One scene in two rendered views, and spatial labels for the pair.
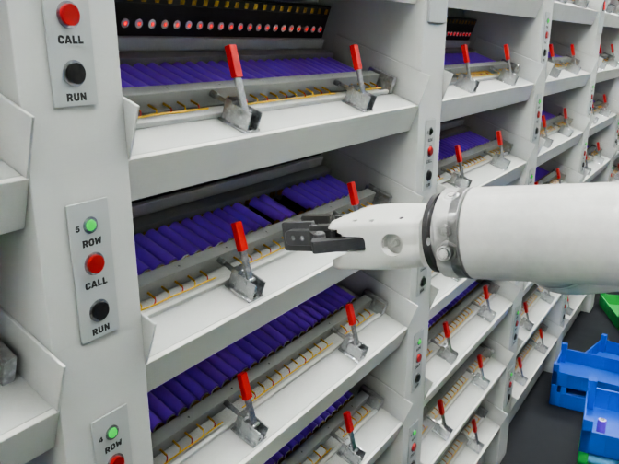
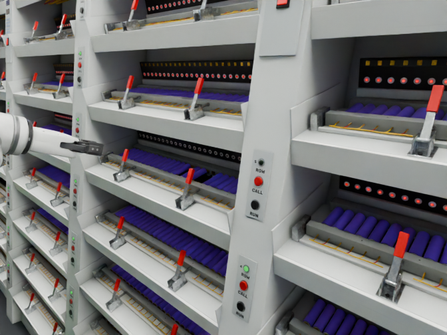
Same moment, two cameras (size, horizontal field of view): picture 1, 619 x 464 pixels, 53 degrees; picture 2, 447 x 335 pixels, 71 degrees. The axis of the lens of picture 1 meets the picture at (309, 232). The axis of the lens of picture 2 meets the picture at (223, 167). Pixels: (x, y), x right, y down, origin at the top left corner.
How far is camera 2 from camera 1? 1.31 m
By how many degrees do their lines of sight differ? 93
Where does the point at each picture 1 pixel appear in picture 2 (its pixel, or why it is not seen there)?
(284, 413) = (128, 255)
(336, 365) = (164, 276)
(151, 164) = (92, 109)
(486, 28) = not seen: outside the picture
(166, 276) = (118, 159)
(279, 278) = (133, 185)
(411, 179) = (238, 197)
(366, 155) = not seen: hidden behind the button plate
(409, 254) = not seen: hidden behind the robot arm
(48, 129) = (76, 92)
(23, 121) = (70, 89)
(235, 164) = (116, 120)
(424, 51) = (254, 83)
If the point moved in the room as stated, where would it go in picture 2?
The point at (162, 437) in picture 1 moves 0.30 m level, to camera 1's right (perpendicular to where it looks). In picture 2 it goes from (112, 218) to (51, 259)
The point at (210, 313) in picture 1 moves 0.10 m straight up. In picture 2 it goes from (108, 175) to (110, 141)
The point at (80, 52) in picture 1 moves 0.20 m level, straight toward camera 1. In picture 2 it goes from (80, 74) to (6, 64)
